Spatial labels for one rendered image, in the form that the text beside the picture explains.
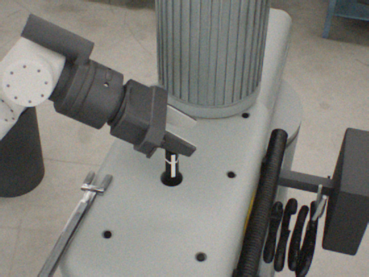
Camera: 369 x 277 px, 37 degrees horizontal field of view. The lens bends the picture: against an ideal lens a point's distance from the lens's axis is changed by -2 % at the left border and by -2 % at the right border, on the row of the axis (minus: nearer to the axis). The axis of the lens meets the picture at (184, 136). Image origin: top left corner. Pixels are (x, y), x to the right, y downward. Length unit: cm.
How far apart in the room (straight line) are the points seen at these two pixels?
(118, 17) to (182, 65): 392
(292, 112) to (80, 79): 90
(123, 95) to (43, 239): 250
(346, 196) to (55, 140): 280
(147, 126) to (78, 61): 13
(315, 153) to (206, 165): 278
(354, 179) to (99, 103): 62
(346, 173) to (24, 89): 71
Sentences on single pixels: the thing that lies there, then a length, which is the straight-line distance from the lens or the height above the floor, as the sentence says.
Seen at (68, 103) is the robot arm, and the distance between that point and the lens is 77.
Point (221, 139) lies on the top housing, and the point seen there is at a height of 189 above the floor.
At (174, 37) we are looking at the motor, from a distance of 95.
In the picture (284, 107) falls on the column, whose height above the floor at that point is 156.
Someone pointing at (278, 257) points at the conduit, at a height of 147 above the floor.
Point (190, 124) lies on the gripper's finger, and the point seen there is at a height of 199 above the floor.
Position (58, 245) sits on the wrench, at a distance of 85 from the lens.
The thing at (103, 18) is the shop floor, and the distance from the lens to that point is 488.
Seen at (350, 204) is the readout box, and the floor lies 169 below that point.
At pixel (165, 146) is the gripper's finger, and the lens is 82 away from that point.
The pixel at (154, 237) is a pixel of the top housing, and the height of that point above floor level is 189.
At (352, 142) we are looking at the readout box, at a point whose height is 172.
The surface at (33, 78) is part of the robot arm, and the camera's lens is 74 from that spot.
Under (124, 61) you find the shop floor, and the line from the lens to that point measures 435.
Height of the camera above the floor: 258
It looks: 44 degrees down
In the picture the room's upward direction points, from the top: 1 degrees clockwise
